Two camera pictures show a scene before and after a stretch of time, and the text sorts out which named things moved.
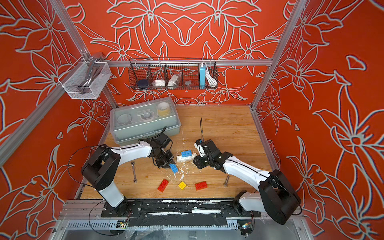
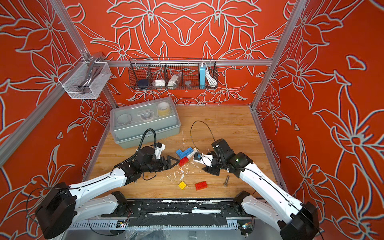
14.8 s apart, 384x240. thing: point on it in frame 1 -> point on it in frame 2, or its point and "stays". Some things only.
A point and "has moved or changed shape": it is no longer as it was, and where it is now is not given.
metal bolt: (225, 185) stays
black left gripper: (169, 154) -> (168, 163)
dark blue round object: (143, 83) stays
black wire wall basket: (173, 73) stays
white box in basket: (158, 83) stays
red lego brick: (201, 185) stays
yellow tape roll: (163, 109) stays
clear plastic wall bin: (85, 79) stays
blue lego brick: (174, 168) -> (180, 153)
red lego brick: (163, 185) -> (183, 161)
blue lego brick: (186, 153) stays
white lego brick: (180, 158) has moved or changed shape
